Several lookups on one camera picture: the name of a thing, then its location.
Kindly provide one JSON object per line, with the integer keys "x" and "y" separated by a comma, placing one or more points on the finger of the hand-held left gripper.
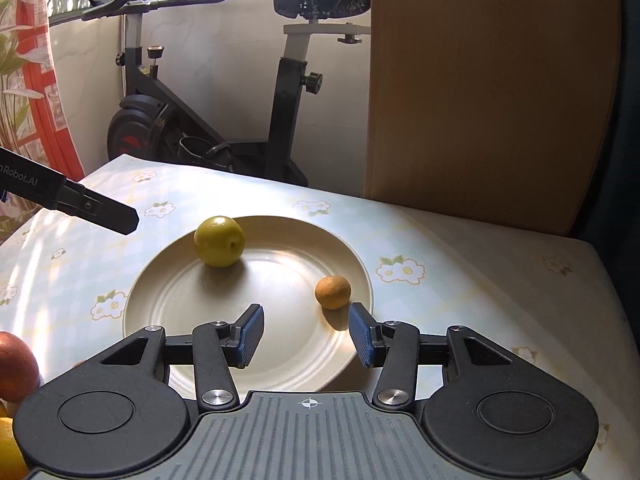
{"x": 102, "y": 212}

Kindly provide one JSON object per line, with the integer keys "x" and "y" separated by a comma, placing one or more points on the red-brown apple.
{"x": 15, "y": 367}

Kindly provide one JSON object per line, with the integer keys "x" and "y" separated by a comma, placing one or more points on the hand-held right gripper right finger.
{"x": 361, "y": 334}

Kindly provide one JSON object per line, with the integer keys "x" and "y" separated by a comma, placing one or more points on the small brown round fruit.
{"x": 333, "y": 291}

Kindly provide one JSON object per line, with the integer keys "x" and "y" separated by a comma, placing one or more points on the red floral curtain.
{"x": 30, "y": 60}

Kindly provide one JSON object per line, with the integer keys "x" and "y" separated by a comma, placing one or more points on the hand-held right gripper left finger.
{"x": 250, "y": 335}

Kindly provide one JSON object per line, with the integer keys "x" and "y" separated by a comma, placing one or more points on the black stand with clamp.
{"x": 287, "y": 110}

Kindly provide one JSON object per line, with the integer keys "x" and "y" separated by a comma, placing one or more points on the cream round plate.
{"x": 280, "y": 280}

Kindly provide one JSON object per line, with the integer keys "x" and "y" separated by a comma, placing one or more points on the wooden board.
{"x": 475, "y": 85}

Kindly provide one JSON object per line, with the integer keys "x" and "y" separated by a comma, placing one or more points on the yellow-green round fruit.
{"x": 219, "y": 241}

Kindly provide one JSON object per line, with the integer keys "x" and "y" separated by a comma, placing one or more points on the dark teal curtain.
{"x": 631, "y": 110}

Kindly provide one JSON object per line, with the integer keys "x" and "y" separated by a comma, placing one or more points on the orange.
{"x": 7, "y": 447}

